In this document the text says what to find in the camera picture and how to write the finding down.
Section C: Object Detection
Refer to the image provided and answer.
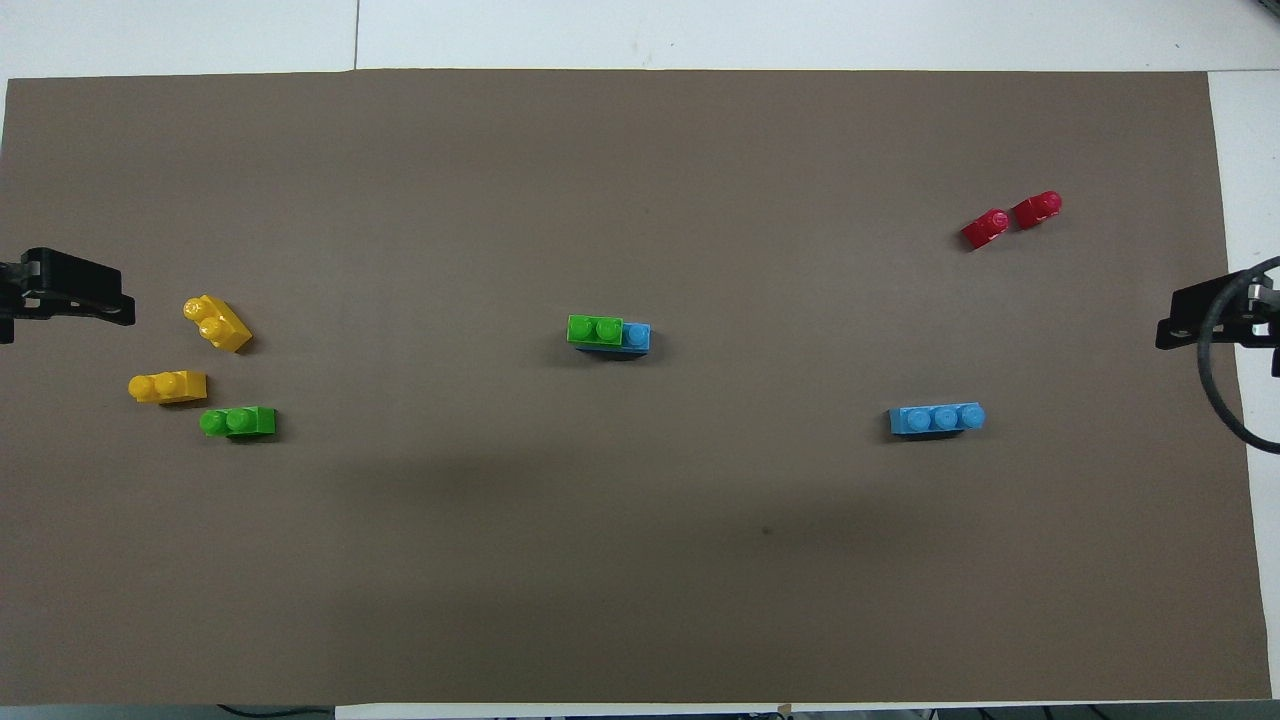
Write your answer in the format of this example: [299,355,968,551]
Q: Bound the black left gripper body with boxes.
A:
[0,248,107,346]

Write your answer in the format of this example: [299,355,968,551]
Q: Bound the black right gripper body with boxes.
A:
[1198,268,1280,348]

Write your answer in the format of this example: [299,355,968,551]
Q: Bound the green two-stud toy brick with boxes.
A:
[567,314,625,348]
[199,405,278,440]

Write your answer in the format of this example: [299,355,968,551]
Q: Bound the blue three-stud toy brick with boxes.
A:
[889,402,987,438]
[574,322,653,360]

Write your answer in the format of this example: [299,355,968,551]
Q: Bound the yellow two-stud toy brick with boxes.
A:
[183,294,254,354]
[128,370,208,405]

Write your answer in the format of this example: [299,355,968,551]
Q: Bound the red one-stud toy brick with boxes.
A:
[960,208,1011,252]
[1011,190,1063,232]

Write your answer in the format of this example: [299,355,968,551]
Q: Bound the brown table mat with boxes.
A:
[0,68,1273,706]

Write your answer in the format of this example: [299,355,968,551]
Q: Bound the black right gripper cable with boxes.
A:
[1196,254,1280,448]

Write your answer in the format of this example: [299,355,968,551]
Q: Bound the thin black floor cable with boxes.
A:
[215,704,336,720]

